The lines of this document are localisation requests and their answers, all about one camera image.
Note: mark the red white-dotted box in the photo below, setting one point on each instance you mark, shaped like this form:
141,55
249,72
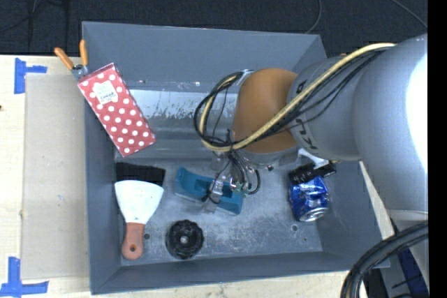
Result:
118,111

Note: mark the crushed blue can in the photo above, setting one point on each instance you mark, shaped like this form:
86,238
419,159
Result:
309,199

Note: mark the grey metal bin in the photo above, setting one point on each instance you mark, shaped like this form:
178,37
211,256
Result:
195,56

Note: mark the black cylinder on white bracket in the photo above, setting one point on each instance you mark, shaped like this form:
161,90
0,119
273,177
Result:
311,173

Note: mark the teal blue block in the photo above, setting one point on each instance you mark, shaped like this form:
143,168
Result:
190,185

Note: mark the brown cardboard board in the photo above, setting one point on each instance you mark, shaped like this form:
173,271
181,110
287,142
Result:
52,167

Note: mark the black round knob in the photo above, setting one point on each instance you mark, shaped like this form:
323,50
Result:
184,239

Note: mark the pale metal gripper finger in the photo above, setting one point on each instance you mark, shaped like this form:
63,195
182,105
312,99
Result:
217,187

